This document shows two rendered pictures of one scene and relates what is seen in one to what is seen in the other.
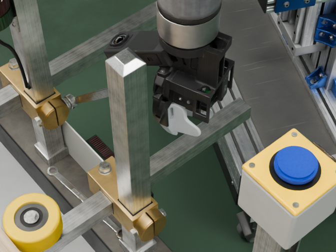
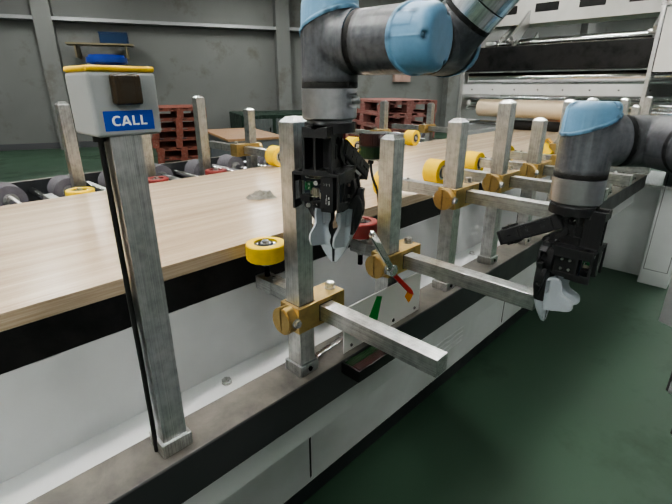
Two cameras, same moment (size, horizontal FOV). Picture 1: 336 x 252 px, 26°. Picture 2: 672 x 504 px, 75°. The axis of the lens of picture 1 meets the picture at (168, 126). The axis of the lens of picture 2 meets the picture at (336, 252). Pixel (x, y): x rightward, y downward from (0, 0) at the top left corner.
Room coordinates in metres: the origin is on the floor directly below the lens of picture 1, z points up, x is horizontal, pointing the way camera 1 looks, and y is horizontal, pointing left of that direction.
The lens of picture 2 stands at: (0.57, -0.65, 1.20)
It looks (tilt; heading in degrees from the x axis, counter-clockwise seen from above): 21 degrees down; 84
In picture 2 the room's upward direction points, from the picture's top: straight up
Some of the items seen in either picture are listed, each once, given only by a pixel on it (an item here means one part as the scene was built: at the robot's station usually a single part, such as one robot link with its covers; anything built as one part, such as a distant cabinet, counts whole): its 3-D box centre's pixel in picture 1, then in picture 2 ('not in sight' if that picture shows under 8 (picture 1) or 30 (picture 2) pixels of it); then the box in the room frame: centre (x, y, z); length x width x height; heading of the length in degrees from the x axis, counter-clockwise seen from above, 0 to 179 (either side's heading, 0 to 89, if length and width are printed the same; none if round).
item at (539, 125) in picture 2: not in sight; (528, 193); (1.35, 0.69, 0.87); 0.04 x 0.04 x 0.48; 40
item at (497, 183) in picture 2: not in sight; (500, 180); (1.17, 0.54, 0.95); 0.14 x 0.06 x 0.05; 40
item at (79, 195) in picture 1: (86, 201); (341, 338); (0.67, 0.14, 0.70); 0.20 x 0.02 x 0.01; 45
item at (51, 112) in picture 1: (32, 94); (392, 258); (0.79, 0.23, 0.85); 0.14 x 0.06 x 0.05; 40
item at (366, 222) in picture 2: not in sight; (360, 241); (0.73, 0.32, 0.85); 0.08 x 0.08 x 0.11
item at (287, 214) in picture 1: (289, 191); (114, 103); (0.38, -0.12, 1.18); 0.07 x 0.07 x 0.08; 40
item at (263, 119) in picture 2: not in sight; (276, 128); (0.29, 9.16, 0.34); 1.71 x 1.60 x 0.67; 15
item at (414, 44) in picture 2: not in sight; (404, 41); (0.71, -0.08, 1.25); 0.11 x 0.11 x 0.08; 47
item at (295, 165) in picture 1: (295, 167); (107, 63); (0.38, -0.12, 1.22); 0.04 x 0.04 x 0.02
